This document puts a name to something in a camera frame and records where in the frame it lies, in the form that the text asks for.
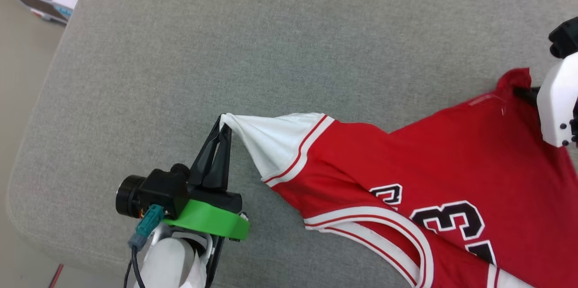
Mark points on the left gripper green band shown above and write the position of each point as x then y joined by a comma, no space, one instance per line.
207,220

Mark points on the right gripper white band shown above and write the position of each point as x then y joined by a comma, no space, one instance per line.
557,103

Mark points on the red white basketball jersey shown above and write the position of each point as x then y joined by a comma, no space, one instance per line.
429,161

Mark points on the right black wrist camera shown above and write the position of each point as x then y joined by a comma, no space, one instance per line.
566,37

